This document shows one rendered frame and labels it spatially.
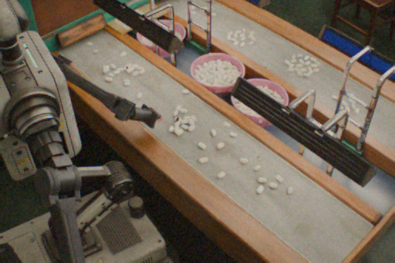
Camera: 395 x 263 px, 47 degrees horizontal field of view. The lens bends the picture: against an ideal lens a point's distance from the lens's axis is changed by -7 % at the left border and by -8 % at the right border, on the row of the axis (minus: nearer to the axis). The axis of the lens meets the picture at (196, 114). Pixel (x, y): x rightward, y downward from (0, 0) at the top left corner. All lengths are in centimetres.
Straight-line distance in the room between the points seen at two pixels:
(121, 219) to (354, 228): 100
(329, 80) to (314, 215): 83
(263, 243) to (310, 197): 30
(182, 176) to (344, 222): 66
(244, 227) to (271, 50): 113
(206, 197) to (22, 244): 86
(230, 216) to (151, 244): 43
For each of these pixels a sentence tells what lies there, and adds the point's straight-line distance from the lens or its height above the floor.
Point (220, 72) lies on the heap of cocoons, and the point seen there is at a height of 74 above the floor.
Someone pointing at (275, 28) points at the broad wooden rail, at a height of 76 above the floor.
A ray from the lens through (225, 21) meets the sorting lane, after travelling 281.
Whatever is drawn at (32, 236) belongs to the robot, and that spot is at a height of 47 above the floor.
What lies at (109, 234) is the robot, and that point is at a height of 47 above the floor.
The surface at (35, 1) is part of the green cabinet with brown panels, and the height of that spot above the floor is 109.
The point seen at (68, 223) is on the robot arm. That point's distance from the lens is 125.
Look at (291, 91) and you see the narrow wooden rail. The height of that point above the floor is 76.
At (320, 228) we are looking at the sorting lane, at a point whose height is 74.
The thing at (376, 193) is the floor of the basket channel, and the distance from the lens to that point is 211.
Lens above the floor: 226
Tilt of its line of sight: 44 degrees down
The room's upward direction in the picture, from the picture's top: 1 degrees counter-clockwise
